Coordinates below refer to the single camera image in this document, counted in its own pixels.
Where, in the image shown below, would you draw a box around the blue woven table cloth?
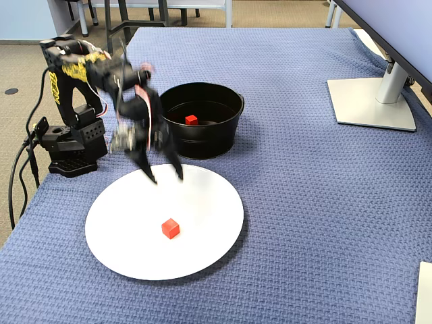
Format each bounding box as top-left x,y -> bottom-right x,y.
0,26 -> 432,324

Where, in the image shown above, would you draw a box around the grey furniture legs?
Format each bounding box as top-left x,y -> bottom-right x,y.
325,0 -> 344,29

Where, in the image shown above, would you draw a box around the white round plate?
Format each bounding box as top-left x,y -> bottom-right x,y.
84,163 -> 245,281

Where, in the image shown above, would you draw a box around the white flat board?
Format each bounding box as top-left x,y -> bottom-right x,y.
414,261 -> 432,324

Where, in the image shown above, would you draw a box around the black chair legs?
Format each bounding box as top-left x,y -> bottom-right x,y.
65,0 -> 99,26

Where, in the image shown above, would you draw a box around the light grey furniture leg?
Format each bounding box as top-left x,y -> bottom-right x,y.
76,0 -> 90,37

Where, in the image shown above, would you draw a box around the dark grey table leg frame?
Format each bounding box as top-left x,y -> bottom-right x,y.
103,0 -> 169,55

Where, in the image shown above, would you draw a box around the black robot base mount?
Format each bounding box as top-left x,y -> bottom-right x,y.
34,116 -> 109,179

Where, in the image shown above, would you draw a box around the thick black cable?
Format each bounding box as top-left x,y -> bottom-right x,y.
19,138 -> 41,217
8,67 -> 48,230

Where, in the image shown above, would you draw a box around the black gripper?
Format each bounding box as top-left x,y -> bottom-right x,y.
111,87 -> 185,186

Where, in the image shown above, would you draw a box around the computer monitor screen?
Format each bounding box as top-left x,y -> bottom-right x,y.
335,0 -> 432,86

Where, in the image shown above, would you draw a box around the black metal bucket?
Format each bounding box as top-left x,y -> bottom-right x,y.
158,82 -> 245,160

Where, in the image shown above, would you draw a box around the silver monitor stand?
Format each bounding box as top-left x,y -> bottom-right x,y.
327,53 -> 419,132

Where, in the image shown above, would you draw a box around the white furniture leg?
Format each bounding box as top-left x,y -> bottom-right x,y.
223,0 -> 234,28

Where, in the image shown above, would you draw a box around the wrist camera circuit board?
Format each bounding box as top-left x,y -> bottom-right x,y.
108,124 -> 136,153

